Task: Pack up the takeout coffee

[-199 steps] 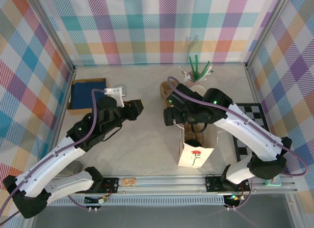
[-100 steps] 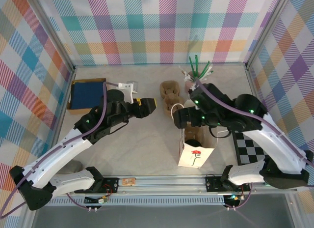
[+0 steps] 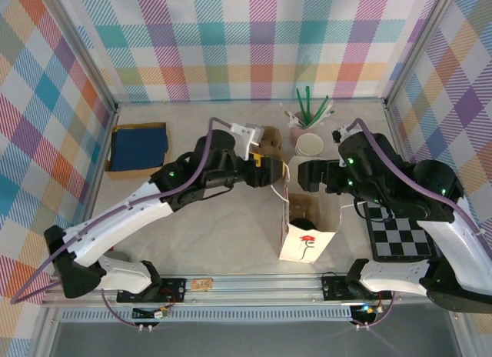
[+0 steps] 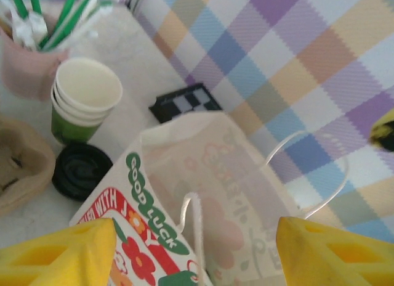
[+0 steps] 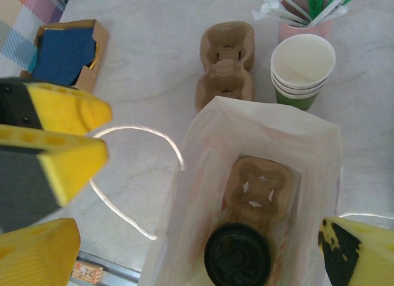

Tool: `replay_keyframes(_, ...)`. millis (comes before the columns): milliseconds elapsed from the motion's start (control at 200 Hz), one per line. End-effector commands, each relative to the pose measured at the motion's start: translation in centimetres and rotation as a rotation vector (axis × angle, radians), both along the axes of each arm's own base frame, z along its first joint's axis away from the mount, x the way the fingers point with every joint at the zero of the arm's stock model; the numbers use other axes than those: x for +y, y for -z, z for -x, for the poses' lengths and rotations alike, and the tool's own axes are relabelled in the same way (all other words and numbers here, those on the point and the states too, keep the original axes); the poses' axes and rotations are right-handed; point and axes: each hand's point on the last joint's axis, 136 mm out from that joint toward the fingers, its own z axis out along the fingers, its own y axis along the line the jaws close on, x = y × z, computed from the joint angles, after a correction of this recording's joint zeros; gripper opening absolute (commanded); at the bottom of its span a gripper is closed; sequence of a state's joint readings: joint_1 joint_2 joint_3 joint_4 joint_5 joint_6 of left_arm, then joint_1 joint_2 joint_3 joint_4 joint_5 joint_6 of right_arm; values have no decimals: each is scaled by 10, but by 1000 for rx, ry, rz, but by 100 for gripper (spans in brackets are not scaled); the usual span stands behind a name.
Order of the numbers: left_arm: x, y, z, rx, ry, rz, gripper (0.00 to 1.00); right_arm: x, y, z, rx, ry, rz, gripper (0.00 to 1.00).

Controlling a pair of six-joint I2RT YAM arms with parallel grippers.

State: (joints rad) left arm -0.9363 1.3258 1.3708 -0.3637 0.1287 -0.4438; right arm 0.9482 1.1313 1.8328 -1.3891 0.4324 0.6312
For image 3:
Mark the black cup lid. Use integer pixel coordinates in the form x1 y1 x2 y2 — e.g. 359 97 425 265
290 217 318 232

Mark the white flower paper bag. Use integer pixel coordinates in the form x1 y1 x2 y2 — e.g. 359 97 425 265
270 155 344 264

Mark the pulp cup carrier stack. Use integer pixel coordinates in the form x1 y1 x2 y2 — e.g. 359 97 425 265
260 125 286 161

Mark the pink straw holder cup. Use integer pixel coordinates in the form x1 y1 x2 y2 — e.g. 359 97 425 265
288 125 318 141

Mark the black grey checkerboard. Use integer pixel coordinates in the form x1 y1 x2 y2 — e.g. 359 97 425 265
363 201 434 262

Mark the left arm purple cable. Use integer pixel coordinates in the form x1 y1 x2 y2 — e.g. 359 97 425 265
11 118 234 327

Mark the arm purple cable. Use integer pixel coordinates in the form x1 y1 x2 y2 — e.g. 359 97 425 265
11 118 234 327
345 118 484 329

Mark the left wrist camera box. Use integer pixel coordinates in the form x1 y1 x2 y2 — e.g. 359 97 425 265
229 122 267 161

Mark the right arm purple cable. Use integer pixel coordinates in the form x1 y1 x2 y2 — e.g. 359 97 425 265
345 118 484 329

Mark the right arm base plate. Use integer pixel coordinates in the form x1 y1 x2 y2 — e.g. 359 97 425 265
321 275 361 301

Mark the aluminium frame rail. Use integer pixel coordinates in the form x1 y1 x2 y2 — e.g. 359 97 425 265
41 274 467 308

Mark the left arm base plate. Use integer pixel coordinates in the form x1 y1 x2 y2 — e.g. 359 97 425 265
159 278 186 304

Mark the slotted grey cable duct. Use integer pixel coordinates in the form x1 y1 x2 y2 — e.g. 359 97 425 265
57 309 354 322

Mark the aluminium frame post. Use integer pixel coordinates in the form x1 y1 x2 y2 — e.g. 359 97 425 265
384 0 460 110
48 0 118 112

